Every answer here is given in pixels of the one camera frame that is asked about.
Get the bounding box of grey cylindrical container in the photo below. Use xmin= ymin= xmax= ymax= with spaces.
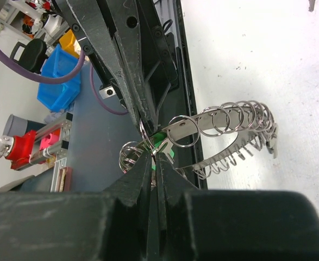
xmin=3 ymin=114 xmax=47 ymax=136

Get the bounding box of blue plastic storage bin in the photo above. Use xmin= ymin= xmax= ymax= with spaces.
xmin=37 ymin=43 xmax=82 ymax=112

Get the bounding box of metal disc with keyrings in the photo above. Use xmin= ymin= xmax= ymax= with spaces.
xmin=118 ymin=100 xmax=278 ymax=179

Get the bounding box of yellow plastic bin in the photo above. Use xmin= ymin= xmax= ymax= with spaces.
xmin=59 ymin=29 xmax=79 ymax=59

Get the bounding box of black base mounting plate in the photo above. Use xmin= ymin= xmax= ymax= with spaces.
xmin=153 ymin=1 xmax=208 ymax=189

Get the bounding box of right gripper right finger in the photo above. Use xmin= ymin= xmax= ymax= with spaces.
xmin=155 ymin=154 xmax=319 ymax=260

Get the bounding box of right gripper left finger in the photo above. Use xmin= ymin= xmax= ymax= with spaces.
xmin=0 ymin=153 xmax=152 ymax=260

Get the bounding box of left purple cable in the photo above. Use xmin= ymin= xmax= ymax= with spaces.
xmin=0 ymin=31 xmax=130 ymax=116

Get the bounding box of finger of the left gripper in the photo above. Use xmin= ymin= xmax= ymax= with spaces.
xmin=56 ymin=1 xmax=148 ymax=125
xmin=96 ymin=0 xmax=179 ymax=128

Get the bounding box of green tag key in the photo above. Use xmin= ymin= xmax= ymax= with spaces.
xmin=144 ymin=132 xmax=174 ymax=171

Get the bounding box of red clamp fixture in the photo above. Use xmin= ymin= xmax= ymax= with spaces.
xmin=0 ymin=130 xmax=36 ymax=171

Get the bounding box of black office chair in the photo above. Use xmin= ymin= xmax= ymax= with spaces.
xmin=10 ymin=39 xmax=48 ymax=74

